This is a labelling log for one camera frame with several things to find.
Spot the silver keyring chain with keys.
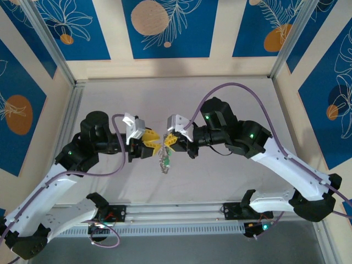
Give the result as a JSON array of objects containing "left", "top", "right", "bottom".
[{"left": 157, "top": 133, "right": 174, "bottom": 174}]

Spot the black electronics box with LED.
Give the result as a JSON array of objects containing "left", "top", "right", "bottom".
[
  {"left": 243, "top": 221, "right": 273, "bottom": 239},
  {"left": 87, "top": 223, "right": 111, "bottom": 243}
]

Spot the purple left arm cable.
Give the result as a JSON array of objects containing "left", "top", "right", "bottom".
[{"left": 0, "top": 113, "right": 127, "bottom": 264}]

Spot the aluminium side rail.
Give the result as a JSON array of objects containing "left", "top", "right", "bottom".
[{"left": 43, "top": 81, "right": 85, "bottom": 193}]

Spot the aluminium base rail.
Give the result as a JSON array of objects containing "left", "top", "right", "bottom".
[{"left": 65, "top": 203, "right": 278, "bottom": 223}]

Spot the grey slotted cable duct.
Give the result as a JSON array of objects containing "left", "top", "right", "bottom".
[{"left": 63, "top": 222, "right": 273, "bottom": 238}]

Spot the aluminium frame post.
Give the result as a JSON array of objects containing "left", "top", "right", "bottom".
[
  {"left": 268, "top": 0, "right": 340, "bottom": 80},
  {"left": 16, "top": 0, "right": 78, "bottom": 86}
]

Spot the aluminium frame leg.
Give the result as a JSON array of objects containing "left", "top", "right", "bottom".
[{"left": 313, "top": 219, "right": 342, "bottom": 264}]

